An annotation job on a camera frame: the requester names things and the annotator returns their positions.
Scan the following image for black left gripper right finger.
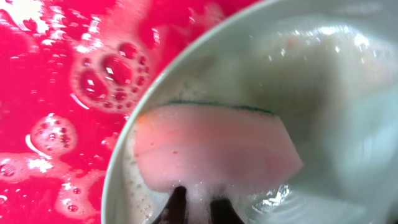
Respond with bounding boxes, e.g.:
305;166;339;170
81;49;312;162
210;198;244;224

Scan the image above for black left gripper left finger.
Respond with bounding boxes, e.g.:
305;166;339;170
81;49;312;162
152;186;187;224

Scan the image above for pink cleaning sponge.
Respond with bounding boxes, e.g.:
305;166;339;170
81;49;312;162
133;103;303;194

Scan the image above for light blue plate bottom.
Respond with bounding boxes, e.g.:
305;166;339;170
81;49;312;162
101;0;397;224

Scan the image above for red plastic tray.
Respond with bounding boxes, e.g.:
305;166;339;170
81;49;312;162
1;0;251;223

